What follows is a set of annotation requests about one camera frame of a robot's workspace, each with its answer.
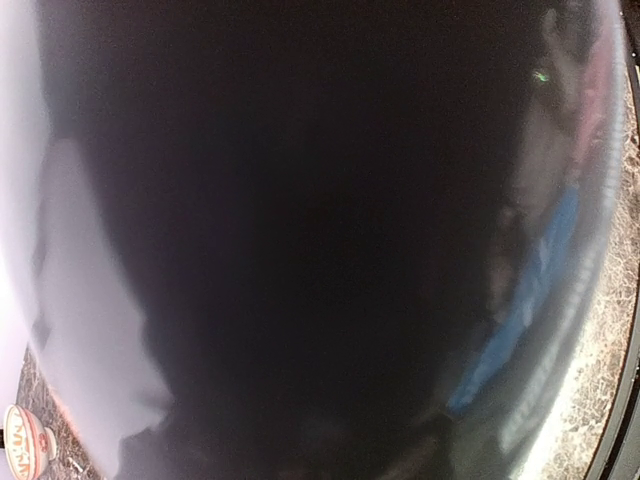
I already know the white cardboard shuttlecock tube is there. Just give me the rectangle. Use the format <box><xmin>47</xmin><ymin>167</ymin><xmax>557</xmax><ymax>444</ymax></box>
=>
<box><xmin>1</xmin><ymin>1</ymin><xmax>626</xmax><ymax>479</ymax></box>

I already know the red white patterned bowl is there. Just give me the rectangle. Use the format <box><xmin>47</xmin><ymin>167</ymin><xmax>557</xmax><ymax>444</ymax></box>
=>
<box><xmin>2</xmin><ymin>404</ymin><xmax>58</xmax><ymax>480</ymax></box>

